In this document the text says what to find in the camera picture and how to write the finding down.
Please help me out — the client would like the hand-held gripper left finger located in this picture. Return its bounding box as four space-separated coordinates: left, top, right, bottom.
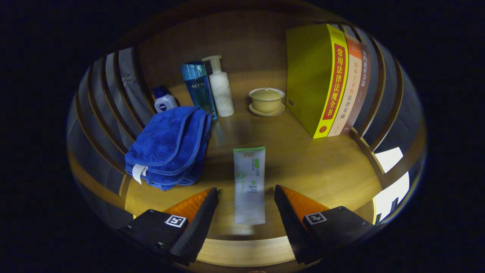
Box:
117 187 219 266

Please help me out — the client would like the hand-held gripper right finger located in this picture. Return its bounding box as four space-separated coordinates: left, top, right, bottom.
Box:
274 185 379 265

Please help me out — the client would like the white green tube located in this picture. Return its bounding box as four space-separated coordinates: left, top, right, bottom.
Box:
233 146 266 225

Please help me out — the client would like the wooden countertop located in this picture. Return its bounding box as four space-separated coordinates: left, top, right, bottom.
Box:
123 70 383 241

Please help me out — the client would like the wooden cabinet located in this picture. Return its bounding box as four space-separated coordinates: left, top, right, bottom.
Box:
66 8 427 273

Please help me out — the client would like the folded blue towel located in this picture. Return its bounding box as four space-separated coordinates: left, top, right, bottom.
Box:
125 106 212 191

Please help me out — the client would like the small white blue-capped bottle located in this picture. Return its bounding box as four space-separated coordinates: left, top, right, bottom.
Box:
153 86 178 113

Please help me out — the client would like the beige lidded tea cup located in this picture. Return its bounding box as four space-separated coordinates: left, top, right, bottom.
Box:
248 88 285 117

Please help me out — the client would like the white pump bottle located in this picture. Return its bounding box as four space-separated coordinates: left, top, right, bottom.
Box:
202 55 235 117

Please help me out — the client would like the tall blue bottle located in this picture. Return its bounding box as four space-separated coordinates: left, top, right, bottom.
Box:
180 62 217 121

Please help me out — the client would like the thick yellow book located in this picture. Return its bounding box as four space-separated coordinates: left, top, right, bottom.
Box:
285 24 349 139

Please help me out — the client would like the orange spine book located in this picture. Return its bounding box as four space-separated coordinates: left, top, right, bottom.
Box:
327 32 363 137

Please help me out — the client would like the brown spine book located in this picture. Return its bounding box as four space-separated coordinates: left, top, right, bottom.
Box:
340 40 372 135

